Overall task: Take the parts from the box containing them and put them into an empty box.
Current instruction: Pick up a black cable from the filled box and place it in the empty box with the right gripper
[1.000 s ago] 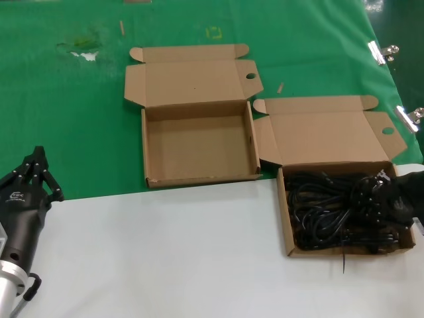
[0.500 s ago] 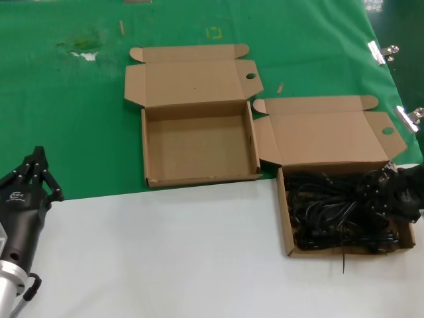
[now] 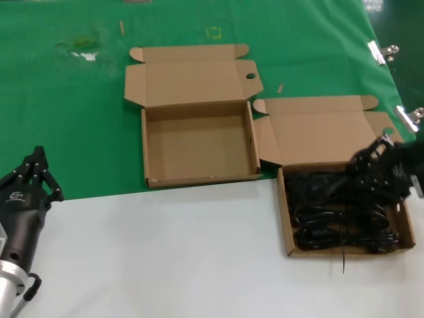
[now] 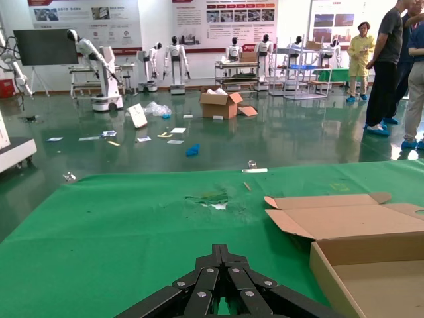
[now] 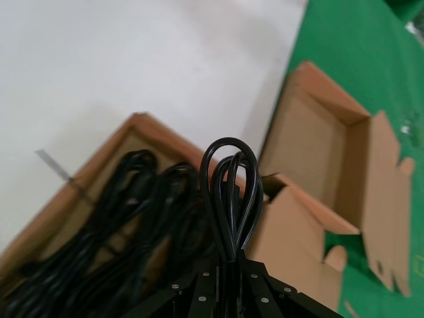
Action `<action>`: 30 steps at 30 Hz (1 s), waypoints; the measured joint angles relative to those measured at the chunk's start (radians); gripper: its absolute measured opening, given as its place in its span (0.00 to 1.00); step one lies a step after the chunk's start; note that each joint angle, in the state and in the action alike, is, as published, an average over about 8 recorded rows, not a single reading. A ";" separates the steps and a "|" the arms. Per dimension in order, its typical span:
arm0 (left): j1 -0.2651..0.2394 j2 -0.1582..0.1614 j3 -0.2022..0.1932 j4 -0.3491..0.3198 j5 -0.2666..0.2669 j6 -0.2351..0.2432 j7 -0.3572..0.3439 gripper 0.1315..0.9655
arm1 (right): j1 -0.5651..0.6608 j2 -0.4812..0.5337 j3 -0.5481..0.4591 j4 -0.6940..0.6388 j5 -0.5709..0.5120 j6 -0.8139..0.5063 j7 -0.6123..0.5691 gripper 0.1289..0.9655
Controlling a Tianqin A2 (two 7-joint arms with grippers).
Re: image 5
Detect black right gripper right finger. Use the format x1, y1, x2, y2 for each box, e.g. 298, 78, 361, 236
237, 251, 341, 318

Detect black cable tie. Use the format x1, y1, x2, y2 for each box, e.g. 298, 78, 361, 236
34, 148, 74, 182

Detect pile of black power cables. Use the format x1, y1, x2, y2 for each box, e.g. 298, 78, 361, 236
0, 148, 218, 318

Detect cardboard box without cable pile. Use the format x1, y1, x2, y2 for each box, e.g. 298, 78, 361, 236
258, 60, 417, 299

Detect black power cable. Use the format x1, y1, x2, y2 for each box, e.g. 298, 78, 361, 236
199, 136, 265, 266

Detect short wooden stick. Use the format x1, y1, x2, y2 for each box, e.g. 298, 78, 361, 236
343, 299, 358, 318

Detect cardboard box with cable pile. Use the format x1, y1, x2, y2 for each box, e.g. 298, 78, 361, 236
0, 111, 362, 318

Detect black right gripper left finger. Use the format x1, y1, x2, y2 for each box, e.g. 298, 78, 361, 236
124, 260, 235, 318

